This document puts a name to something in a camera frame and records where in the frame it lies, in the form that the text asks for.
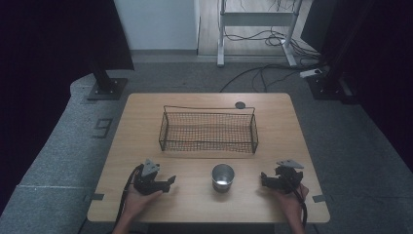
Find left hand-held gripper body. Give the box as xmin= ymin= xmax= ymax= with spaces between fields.
xmin=132 ymin=158 xmax=168 ymax=196

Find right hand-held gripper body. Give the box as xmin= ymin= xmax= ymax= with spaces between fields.
xmin=273 ymin=159 xmax=306 ymax=195

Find person's left hand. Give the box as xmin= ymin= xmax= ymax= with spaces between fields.
xmin=124 ymin=185 xmax=164 ymax=222

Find person's right hand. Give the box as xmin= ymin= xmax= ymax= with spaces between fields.
xmin=272 ymin=182 xmax=311 ymax=223

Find metal cup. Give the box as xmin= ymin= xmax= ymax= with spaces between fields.
xmin=211 ymin=163 xmax=236 ymax=194

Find white power strip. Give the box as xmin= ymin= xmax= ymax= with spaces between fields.
xmin=299 ymin=67 xmax=323 ymax=79

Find dark curtain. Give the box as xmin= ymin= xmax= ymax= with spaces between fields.
xmin=0 ymin=0 xmax=135 ymax=215
xmin=300 ymin=0 xmax=413 ymax=174

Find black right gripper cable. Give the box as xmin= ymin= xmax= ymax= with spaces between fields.
xmin=285 ymin=175 xmax=309 ymax=228

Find black wire mesh basket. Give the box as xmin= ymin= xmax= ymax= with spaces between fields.
xmin=158 ymin=104 xmax=260 ymax=155

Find black stand with base plate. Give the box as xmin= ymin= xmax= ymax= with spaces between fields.
xmin=306 ymin=0 xmax=359 ymax=105
xmin=86 ymin=57 xmax=129 ymax=101

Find black floor cables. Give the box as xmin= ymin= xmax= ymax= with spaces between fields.
xmin=219 ymin=0 xmax=327 ymax=94

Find white desk frame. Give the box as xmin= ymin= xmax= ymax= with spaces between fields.
xmin=216 ymin=0 xmax=305 ymax=68

